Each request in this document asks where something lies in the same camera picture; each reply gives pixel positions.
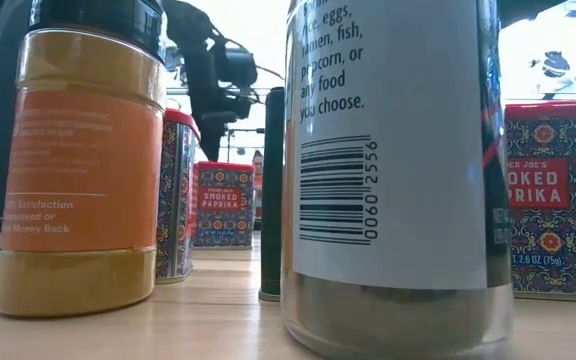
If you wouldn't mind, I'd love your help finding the person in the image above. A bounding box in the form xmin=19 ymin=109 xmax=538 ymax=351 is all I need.
xmin=251 ymin=149 xmax=264 ymax=221

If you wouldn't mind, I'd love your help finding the red-lidded smoked paprika tin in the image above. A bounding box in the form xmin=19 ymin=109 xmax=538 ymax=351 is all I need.
xmin=504 ymin=101 xmax=576 ymax=304
xmin=191 ymin=160 xmax=256 ymax=250
xmin=155 ymin=108 xmax=202 ymax=285

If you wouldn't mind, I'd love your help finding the glass seasoning jar tan lid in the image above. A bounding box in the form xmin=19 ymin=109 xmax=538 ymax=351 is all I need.
xmin=280 ymin=0 xmax=515 ymax=360

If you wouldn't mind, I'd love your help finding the turmeric jar orange label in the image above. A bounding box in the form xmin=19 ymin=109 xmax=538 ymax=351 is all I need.
xmin=0 ymin=0 xmax=169 ymax=320

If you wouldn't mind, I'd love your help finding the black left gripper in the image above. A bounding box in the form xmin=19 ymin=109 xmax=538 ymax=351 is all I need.
xmin=187 ymin=49 xmax=254 ymax=162

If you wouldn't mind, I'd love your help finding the grey horizontal frame beam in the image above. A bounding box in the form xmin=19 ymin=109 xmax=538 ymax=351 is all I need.
xmin=166 ymin=87 xmax=576 ymax=104

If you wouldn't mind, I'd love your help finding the dark green spice tin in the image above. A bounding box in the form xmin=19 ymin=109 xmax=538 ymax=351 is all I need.
xmin=258 ymin=86 xmax=286 ymax=303

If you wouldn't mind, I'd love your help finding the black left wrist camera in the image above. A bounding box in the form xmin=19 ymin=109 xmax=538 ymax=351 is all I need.
xmin=223 ymin=45 xmax=259 ymax=90

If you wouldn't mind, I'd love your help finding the black hanging ceiling fixture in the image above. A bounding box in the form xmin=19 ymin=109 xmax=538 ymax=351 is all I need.
xmin=530 ymin=49 xmax=573 ymax=80

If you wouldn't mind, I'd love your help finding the black tripod stand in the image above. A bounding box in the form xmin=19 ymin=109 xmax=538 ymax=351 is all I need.
xmin=225 ymin=127 xmax=267 ymax=164

